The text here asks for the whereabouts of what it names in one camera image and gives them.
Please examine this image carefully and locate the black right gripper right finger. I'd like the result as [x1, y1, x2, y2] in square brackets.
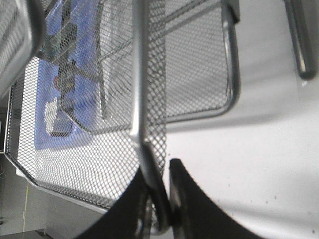
[169, 158, 261, 239]

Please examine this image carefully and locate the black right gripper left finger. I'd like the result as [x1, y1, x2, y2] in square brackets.
[77, 170, 159, 239]

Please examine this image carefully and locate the silver mesh tray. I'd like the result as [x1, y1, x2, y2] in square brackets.
[0, 0, 46, 97]
[4, 0, 170, 236]
[59, 0, 241, 132]

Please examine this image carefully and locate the red emergency stop button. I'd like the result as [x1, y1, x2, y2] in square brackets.
[53, 59, 76, 95]

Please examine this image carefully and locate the white circuit breaker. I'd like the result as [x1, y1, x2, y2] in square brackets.
[44, 98, 72, 137]

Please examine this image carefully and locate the blue plastic tray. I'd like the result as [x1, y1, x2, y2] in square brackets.
[34, 0, 106, 151]

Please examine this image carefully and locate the green terminal block component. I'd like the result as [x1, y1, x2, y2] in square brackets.
[37, 22, 77, 62]

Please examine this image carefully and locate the silver wire rack frame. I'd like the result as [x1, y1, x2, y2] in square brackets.
[284, 0, 318, 81]

